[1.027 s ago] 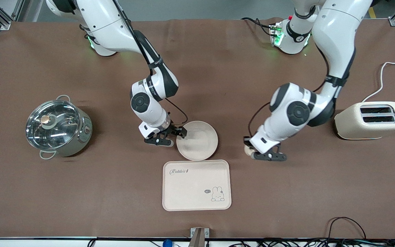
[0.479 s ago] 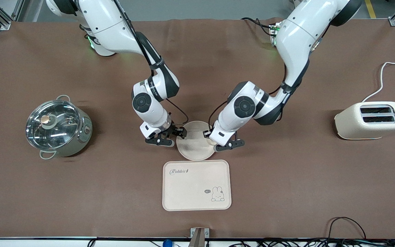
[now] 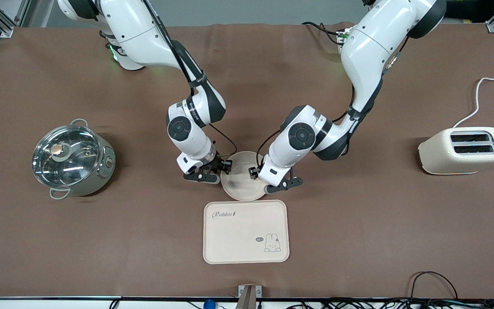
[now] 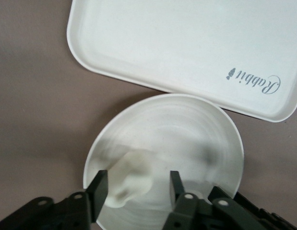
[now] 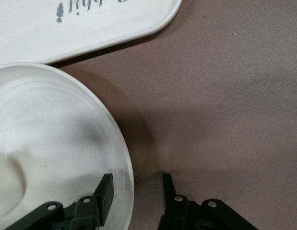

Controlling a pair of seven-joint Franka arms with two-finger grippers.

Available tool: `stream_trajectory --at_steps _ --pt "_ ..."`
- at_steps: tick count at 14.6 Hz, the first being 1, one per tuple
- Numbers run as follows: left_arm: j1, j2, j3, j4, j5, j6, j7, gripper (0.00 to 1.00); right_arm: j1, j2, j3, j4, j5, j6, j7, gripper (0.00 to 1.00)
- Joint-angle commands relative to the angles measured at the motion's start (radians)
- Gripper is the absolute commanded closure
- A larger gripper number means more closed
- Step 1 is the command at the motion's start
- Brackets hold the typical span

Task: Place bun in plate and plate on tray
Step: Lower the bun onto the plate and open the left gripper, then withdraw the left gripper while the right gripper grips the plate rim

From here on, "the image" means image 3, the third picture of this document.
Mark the black left base cable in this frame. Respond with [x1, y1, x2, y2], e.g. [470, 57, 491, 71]
[302, 21, 346, 43]

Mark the glass pot lid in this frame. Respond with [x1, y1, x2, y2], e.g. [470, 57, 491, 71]
[32, 125, 102, 188]

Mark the round cream plate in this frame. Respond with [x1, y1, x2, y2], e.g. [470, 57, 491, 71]
[220, 151, 273, 201]

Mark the brown table mat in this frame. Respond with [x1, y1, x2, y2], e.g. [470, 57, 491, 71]
[0, 21, 494, 300]

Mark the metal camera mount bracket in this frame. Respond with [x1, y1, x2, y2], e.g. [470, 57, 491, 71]
[238, 284, 263, 309]

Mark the grey electric cooking pot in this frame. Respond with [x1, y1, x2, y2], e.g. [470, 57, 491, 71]
[32, 118, 117, 200]

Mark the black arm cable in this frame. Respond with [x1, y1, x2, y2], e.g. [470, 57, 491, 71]
[256, 36, 408, 168]
[142, 0, 238, 157]

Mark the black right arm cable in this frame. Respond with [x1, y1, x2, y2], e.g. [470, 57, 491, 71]
[142, 0, 238, 157]

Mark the black cable tangle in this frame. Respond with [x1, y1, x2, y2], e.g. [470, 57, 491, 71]
[286, 297, 494, 309]

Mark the cream two-slot toaster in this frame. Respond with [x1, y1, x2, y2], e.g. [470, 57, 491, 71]
[418, 126, 494, 176]

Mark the looped black cable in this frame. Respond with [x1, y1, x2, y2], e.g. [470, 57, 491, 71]
[408, 271, 460, 301]

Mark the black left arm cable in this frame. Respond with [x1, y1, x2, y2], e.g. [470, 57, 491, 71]
[256, 36, 408, 168]

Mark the cream rabbit print tray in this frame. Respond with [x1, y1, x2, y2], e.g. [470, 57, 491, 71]
[203, 200, 290, 265]

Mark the white toaster power cord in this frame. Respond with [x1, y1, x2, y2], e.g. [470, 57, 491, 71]
[452, 76, 494, 128]

